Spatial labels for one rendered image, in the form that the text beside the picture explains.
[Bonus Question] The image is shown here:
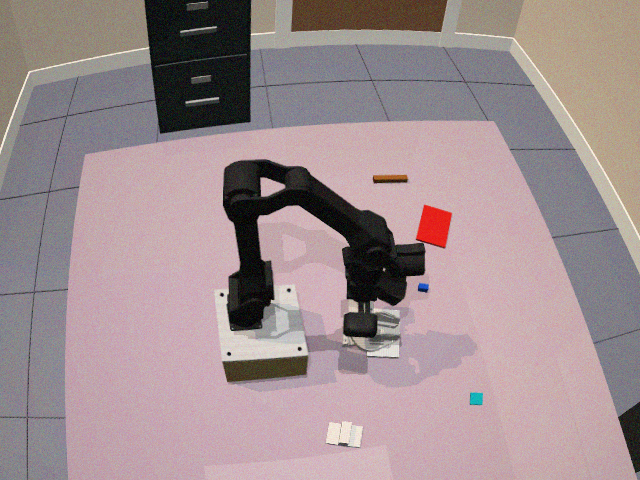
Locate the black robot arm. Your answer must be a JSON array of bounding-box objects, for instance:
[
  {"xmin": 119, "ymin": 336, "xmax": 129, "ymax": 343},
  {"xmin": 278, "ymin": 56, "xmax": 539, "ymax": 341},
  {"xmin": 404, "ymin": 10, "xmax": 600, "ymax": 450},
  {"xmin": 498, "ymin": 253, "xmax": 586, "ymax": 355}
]
[{"xmin": 223, "ymin": 159, "xmax": 426, "ymax": 331}]

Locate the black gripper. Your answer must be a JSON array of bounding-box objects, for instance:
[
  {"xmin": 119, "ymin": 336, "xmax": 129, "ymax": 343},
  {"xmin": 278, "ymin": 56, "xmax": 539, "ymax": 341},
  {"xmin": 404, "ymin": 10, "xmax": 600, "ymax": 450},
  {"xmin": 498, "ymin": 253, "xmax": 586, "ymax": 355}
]
[{"xmin": 343, "ymin": 266, "xmax": 380, "ymax": 338}]

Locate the red flat plate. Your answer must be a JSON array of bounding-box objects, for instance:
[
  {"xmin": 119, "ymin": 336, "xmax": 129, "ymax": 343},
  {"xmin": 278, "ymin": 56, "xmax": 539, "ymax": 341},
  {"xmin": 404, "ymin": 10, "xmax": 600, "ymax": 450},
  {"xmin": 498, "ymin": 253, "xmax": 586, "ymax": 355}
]
[{"xmin": 416, "ymin": 205, "xmax": 452, "ymax": 249}]

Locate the orange-brown flat bar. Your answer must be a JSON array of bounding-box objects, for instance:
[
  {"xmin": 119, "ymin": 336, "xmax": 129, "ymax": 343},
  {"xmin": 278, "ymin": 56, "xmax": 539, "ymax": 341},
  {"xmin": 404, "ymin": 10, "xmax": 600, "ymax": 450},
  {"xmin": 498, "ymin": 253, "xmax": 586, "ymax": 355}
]
[{"xmin": 373, "ymin": 175, "xmax": 408, "ymax": 183}]

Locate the small teal square block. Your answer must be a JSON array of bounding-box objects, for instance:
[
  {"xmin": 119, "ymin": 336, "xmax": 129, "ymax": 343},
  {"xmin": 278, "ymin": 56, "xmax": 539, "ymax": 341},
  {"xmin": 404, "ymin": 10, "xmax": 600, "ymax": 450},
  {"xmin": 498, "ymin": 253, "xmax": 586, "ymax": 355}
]
[{"xmin": 470, "ymin": 392, "xmax": 483, "ymax": 405}]

